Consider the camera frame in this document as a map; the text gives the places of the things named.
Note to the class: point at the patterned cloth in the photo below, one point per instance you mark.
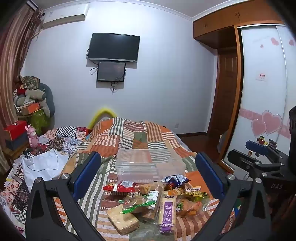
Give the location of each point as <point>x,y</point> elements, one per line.
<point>30,81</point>

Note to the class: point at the large black television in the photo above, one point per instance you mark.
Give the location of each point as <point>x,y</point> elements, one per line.
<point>113,47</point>

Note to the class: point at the blue white snack packet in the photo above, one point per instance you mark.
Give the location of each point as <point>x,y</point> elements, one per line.
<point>174,180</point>

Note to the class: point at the red box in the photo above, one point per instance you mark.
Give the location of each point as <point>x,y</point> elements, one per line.
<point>15,129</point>

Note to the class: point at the orange cardboard box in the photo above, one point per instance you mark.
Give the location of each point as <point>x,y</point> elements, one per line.
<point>31,108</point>

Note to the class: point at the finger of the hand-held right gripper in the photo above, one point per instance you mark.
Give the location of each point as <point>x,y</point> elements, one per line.
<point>240,157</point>
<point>256,146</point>

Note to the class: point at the checkered patchwork quilt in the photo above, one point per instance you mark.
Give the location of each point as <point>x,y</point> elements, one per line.
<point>62,139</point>

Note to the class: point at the red snack packet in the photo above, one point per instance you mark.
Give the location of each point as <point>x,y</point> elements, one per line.
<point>120,186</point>

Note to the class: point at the wooden upper cabinet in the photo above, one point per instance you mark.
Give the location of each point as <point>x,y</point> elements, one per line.
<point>219,20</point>

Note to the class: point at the orange label pastry pack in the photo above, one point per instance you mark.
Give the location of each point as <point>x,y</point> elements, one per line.
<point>189,207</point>

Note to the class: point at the brown cake pack white label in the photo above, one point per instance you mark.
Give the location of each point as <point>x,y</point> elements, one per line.
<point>153,197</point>

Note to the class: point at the brown wooden door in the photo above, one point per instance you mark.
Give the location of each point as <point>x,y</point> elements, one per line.
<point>225,97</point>

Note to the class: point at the striped patchwork blanket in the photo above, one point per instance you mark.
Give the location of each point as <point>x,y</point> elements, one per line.
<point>136,136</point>

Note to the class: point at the grey cloth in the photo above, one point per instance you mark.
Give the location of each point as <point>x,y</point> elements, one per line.
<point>223,143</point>

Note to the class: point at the dark grey box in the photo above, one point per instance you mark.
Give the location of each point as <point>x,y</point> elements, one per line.
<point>16,143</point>

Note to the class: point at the white air conditioner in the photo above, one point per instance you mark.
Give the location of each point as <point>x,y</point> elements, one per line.
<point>64,16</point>

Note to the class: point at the green-edged bread packet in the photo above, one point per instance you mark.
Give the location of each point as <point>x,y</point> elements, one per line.
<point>135,202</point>

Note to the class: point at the yellow green snack packet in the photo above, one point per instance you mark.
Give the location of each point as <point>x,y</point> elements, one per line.
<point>195,193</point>

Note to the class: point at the purple label cake pack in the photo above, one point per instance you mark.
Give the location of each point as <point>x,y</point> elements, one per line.
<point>167,214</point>

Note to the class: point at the clear plastic container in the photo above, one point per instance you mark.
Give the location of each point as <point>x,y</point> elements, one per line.
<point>148,166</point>

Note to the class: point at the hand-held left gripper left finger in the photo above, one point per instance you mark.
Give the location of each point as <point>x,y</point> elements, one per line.
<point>92,166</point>

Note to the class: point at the brown striped curtain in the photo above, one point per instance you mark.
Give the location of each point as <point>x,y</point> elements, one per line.
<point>13,58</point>

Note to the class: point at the green patterned box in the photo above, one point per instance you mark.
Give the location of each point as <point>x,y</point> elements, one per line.
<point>39,121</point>

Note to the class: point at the yellow curved cushion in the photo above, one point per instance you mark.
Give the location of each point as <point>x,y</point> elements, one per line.
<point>101,112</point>

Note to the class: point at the white paper sticker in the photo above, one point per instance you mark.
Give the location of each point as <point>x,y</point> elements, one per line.
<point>261,77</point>

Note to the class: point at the pink rabbit toy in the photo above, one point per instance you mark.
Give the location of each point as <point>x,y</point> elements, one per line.
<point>32,138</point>

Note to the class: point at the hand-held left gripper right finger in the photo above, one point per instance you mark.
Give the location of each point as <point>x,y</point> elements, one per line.
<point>208,171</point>

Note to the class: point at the small black monitor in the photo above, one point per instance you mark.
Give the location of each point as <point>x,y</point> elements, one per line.
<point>111,71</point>

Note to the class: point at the white cloth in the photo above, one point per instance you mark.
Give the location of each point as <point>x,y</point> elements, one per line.
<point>44,164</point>

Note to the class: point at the sliced bread sandwich packet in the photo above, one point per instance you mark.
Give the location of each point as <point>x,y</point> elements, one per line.
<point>122,219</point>

